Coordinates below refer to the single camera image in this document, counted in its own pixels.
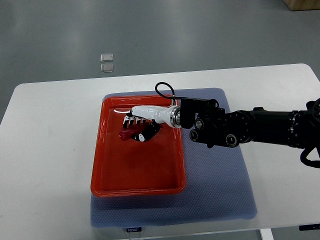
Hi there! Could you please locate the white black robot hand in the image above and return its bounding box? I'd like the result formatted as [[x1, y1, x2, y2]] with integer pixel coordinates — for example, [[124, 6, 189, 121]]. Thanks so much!
[[122, 105, 181, 143]]

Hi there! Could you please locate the red chili pepper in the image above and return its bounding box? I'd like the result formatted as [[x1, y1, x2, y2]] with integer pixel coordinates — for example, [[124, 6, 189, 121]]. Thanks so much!
[[119, 125, 145, 141]]

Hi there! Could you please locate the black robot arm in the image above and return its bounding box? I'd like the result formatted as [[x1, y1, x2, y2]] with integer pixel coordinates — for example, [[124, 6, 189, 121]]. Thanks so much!
[[169, 92, 320, 168]]

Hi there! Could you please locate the red plastic tray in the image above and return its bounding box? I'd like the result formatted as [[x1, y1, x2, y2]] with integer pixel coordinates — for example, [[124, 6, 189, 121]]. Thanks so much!
[[90, 95, 187, 198]]

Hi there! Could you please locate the upper metal floor plate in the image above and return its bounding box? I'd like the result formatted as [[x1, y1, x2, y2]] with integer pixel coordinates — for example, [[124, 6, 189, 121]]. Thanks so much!
[[100, 53, 114, 63]]

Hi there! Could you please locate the blue grey foam mat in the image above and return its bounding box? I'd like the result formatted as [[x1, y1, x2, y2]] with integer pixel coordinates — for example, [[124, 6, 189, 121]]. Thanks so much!
[[90, 91, 257, 228]]

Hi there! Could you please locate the white table leg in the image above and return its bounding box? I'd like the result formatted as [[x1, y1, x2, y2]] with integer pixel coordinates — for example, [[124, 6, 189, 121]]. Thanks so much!
[[259, 228, 274, 240]]

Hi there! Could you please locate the cardboard box corner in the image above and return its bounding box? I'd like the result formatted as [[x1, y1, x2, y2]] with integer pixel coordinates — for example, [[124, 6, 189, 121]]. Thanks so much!
[[283, 0, 320, 11]]

